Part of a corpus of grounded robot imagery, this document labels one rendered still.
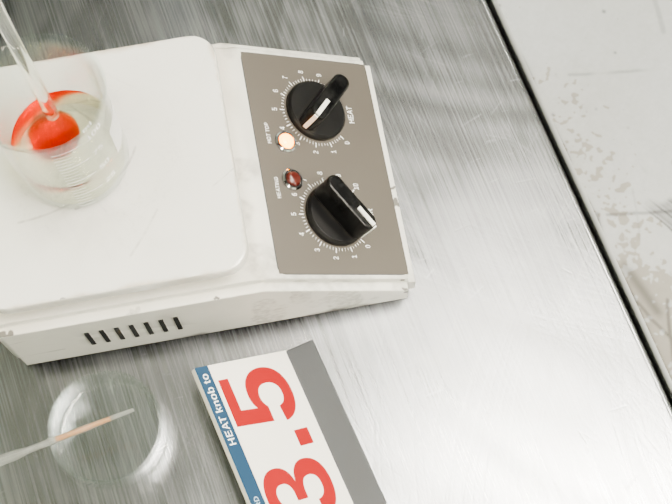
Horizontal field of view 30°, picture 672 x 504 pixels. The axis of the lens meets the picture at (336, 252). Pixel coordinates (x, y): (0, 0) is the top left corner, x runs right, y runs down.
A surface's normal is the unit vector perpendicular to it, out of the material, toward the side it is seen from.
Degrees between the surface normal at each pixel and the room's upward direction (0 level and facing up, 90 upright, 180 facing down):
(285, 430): 40
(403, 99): 0
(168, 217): 0
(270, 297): 90
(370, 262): 30
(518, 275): 0
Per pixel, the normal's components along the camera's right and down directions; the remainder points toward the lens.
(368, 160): 0.48, -0.36
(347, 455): -0.01, -0.33
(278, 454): 0.58, -0.50
